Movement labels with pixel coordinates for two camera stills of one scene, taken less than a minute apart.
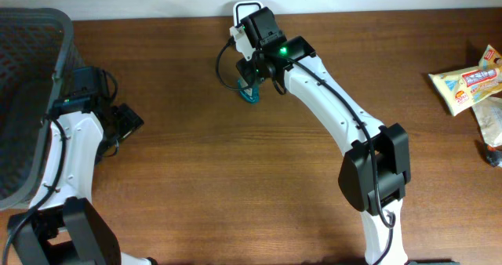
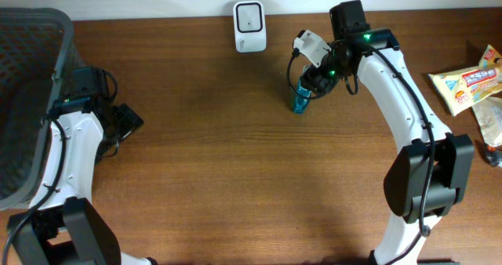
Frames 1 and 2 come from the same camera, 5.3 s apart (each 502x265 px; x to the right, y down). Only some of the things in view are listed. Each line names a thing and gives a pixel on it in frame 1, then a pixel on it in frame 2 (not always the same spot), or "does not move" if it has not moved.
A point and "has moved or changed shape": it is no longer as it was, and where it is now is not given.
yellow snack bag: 463,87 does not move
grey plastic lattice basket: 38,53 does not move
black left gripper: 126,120 does not move
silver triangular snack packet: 494,155 does not move
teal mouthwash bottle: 250,92 has moved or changed shape
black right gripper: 245,67 -> 313,78
